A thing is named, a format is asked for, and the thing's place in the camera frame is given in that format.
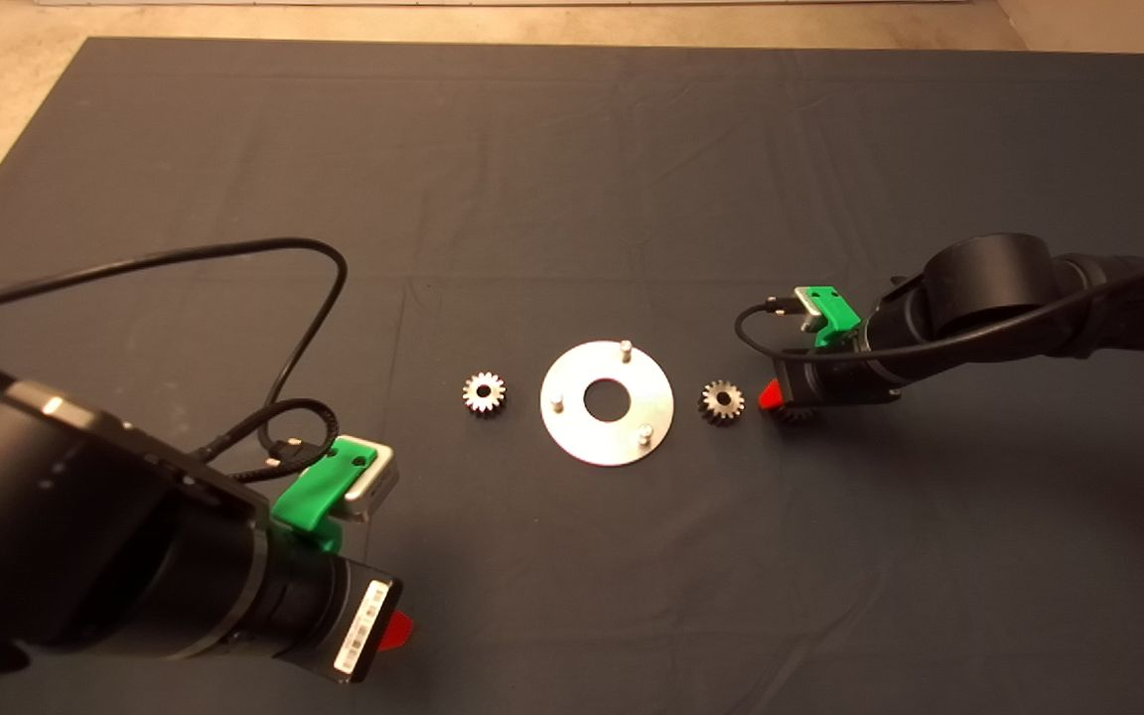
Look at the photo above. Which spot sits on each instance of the small steel planetary gear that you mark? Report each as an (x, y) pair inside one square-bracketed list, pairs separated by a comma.
[(711, 402), (474, 395), (795, 415)]

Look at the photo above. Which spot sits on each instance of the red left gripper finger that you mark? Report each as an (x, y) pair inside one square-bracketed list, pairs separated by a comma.
[(396, 633)]

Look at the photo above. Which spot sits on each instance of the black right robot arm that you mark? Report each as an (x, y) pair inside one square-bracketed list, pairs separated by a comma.
[(989, 278)]

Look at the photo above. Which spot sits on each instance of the dark grey table cloth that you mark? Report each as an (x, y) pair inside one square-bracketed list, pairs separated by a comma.
[(572, 199)]

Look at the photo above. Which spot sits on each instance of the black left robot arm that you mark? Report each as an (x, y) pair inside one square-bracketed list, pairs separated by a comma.
[(85, 546)]

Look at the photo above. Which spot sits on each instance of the round metal carrier plate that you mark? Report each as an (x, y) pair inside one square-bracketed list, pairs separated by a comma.
[(582, 437)]

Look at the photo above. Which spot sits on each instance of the green right camera mount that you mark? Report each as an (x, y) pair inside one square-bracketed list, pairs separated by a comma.
[(840, 316)]

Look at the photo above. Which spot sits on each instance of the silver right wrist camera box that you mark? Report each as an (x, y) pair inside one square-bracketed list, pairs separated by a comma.
[(810, 313)]

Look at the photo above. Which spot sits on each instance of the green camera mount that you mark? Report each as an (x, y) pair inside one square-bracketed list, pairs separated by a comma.
[(314, 497), (840, 316)]

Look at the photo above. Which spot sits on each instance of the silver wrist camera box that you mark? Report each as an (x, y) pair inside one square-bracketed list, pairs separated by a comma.
[(375, 492), (810, 313)]

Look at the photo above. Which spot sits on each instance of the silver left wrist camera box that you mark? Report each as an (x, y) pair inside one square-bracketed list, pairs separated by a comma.
[(375, 492)]

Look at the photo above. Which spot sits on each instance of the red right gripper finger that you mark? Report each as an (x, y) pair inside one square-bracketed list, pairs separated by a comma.
[(774, 397)]

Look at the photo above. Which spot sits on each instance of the green left camera mount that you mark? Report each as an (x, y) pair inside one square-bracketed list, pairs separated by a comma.
[(314, 497)]

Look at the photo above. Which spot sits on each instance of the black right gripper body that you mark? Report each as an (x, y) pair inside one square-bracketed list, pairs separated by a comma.
[(835, 382)]

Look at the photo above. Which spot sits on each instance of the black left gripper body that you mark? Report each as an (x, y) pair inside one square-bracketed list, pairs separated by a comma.
[(363, 626)]

